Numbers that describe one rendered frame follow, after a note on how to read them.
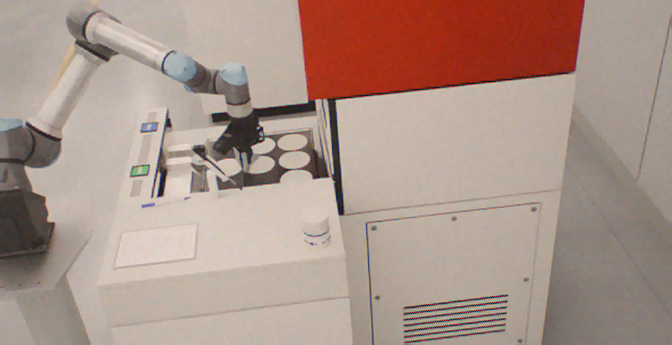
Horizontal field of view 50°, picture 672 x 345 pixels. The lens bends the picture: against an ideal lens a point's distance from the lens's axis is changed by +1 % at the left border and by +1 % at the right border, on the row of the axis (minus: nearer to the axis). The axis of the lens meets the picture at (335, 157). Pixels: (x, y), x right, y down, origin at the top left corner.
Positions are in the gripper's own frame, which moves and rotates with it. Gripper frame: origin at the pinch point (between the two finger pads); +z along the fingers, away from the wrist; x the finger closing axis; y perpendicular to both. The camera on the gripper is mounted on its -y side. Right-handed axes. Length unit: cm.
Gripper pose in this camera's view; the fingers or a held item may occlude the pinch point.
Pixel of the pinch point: (244, 170)
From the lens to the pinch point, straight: 226.7
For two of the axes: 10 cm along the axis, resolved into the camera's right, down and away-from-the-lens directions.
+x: -7.4, -3.3, 5.9
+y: 6.7, -4.5, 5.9
